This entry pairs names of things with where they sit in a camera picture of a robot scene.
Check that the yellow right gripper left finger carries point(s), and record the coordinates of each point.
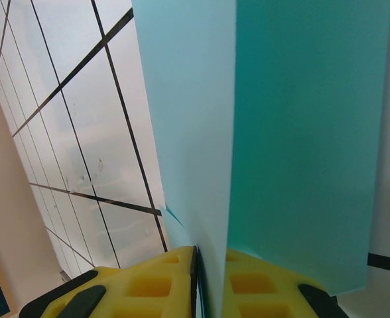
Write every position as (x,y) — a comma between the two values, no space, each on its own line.
(132,291)

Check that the teal paper sheet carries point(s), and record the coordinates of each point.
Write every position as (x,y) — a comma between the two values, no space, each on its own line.
(281,132)

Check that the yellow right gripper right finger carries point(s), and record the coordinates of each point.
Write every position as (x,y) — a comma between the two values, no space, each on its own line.
(264,298)

